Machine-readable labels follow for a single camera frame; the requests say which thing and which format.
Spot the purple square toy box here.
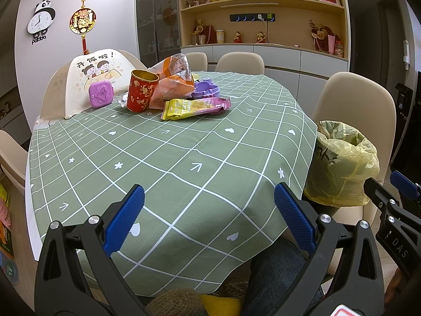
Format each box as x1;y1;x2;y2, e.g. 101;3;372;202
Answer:
88;81;114;108

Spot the purple toy basket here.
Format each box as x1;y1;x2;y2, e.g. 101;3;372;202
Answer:
191;78;220;99

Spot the beige chair beside bin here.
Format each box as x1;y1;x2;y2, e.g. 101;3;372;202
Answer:
310;71;397;226

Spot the beige chair far left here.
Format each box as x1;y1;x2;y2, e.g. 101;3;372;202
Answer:
185;52;208;71

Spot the beige chair near left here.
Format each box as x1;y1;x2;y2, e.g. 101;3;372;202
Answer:
0;130;28;195

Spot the gold red wall ornament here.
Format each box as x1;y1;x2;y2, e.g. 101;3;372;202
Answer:
69;0;96;55

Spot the red gold tin can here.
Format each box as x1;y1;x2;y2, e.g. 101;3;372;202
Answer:
126;69;159;113

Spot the orange plastic bag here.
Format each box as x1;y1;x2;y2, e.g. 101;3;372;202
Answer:
148;53;194;110

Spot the green checked tablecloth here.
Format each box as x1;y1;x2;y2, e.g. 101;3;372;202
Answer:
26;73;316;296

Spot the yellow trash bag bin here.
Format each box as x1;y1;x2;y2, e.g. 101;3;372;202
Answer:
303;121;380;208

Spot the yellow pink snack packet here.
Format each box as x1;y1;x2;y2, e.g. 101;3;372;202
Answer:
161;97;231;121

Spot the beige cartoon food cover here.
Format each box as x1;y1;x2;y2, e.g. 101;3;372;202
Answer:
36;48;146;124

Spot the beige chair far middle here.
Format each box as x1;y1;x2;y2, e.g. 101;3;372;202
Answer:
215;51;265;75

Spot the wooden shelf cabinet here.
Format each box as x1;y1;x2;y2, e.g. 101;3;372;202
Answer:
178;0;351;113

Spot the panda wall clock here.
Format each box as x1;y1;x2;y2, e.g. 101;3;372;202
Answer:
27;0;56;44

